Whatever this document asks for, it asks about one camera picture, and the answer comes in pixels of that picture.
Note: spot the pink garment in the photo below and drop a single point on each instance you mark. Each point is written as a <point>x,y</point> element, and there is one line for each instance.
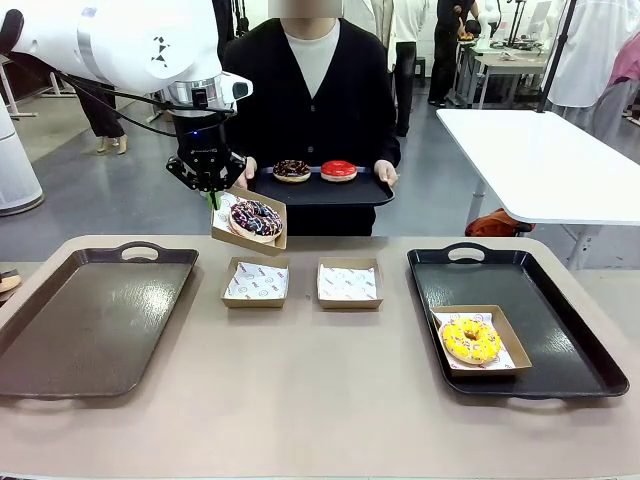
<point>627,62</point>

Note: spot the bystander in black outfit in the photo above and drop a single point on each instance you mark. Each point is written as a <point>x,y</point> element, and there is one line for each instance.
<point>445,55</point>

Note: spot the chocolate donut with sprinkles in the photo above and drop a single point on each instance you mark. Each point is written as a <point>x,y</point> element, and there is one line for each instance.
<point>291,170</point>

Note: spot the brown plastic serving tray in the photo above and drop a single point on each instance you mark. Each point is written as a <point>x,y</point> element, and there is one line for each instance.
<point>95,320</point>

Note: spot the black hanging coat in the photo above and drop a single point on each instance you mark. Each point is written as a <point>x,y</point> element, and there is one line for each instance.
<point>222,25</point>

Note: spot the white printed liner paper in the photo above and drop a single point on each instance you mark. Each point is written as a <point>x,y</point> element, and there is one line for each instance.
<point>222,205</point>
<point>255,282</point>
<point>347,283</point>
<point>506,361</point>

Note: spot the person in black cardigan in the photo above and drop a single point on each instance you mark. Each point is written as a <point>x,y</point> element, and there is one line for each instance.
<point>345,100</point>

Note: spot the bystander legs with heels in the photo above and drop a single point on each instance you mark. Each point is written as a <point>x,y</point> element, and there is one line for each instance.
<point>102,117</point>

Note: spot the bystander in white coat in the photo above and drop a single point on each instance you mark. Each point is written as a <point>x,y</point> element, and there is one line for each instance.
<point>405,85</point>

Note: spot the brown cardboard donut box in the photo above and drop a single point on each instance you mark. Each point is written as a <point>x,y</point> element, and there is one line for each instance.
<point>520,350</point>
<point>350,304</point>
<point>250,247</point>
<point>235,302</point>

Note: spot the grey background work table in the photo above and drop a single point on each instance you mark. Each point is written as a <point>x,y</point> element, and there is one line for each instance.
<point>510,62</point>

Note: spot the white hanging garment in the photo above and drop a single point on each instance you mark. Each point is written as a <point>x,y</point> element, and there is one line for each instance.
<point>595,50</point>

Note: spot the white cylindrical appliance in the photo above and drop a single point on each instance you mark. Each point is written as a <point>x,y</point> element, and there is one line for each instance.
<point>17,170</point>

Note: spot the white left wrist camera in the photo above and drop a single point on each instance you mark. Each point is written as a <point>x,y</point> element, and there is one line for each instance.
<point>239,89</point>

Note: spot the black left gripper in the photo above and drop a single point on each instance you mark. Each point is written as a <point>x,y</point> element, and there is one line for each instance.
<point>202,140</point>

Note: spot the orange bag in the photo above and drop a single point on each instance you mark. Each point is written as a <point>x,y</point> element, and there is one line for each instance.
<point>492,222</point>

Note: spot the person's right forearm black sleeve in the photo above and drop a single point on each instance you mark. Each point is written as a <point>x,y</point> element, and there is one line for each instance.
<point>240,145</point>

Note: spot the dark donut colourful sprinkles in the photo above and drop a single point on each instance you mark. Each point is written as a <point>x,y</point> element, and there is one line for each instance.
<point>256,220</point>

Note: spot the red glazed donut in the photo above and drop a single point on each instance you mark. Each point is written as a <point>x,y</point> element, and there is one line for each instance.
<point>339,170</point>

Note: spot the black slanted stand pole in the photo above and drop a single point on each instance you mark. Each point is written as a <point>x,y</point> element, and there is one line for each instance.
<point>556,65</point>

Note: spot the person's right hand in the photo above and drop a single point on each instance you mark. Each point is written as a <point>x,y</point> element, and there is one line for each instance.
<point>251,169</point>

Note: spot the plain black serving tray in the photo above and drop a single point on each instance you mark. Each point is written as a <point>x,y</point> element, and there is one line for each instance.
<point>320,192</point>

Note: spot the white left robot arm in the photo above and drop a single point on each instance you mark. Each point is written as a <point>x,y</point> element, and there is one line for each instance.
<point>125,40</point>

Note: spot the white side table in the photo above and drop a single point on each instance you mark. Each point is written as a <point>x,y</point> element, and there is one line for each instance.
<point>540,160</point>

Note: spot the person's left forearm black sleeve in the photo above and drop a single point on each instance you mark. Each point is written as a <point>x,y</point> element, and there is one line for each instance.
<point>390,147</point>

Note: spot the grey garment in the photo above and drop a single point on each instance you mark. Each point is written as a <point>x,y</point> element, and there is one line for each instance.
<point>607,110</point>

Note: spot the small white background robot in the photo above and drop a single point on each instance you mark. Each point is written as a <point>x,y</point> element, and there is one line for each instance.
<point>487,22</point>

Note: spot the yellow glazed donut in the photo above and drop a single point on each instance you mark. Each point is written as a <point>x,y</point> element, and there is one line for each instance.
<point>470,340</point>

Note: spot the person's left hand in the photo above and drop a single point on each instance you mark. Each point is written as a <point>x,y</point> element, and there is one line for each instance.
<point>386,171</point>

